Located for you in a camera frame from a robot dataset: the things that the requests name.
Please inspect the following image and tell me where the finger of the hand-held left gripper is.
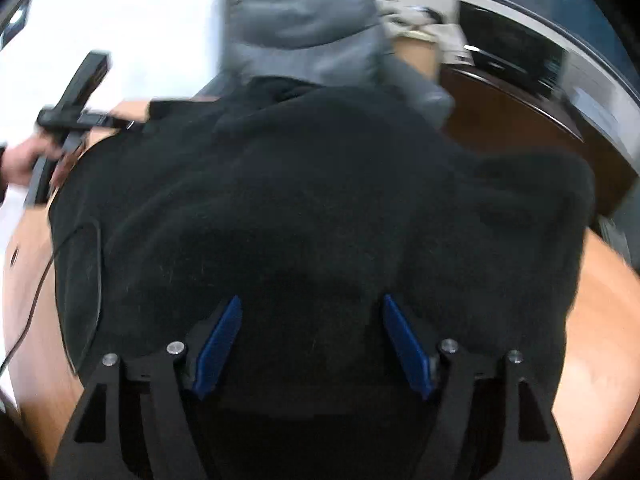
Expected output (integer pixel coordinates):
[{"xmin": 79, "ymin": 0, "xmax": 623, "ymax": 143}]
[{"xmin": 75, "ymin": 109, "xmax": 148, "ymax": 133}]

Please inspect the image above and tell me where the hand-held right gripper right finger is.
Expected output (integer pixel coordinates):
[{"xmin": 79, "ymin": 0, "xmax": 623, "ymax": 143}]
[{"xmin": 382, "ymin": 293, "xmax": 574, "ymax": 480}]

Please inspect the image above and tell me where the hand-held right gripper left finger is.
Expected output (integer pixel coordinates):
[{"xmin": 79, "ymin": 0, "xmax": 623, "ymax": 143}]
[{"xmin": 50, "ymin": 295, "xmax": 244, "ymax": 480}]

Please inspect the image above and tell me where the black garment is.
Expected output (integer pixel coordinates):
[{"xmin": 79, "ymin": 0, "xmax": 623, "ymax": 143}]
[{"xmin": 47, "ymin": 76, "xmax": 597, "ymax": 480}]

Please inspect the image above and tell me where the person's left hand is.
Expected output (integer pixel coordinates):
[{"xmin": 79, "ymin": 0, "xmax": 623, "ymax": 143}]
[{"xmin": 0, "ymin": 141, "xmax": 77, "ymax": 187}]

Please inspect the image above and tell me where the grey garment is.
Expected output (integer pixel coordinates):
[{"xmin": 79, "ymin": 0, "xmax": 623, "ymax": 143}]
[{"xmin": 220, "ymin": 0, "xmax": 457, "ymax": 128}]

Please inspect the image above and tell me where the dark wooden desk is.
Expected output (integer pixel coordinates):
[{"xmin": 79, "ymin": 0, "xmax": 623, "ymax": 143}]
[{"xmin": 440, "ymin": 65, "xmax": 627, "ymax": 218}]

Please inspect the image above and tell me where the black monitor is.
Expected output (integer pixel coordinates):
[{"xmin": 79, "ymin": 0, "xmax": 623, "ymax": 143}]
[{"xmin": 459, "ymin": 0, "xmax": 571, "ymax": 99}]

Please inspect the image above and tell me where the thin black cable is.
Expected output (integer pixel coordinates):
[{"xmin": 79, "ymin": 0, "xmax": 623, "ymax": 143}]
[{"xmin": 0, "ymin": 222, "xmax": 103, "ymax": 376}]

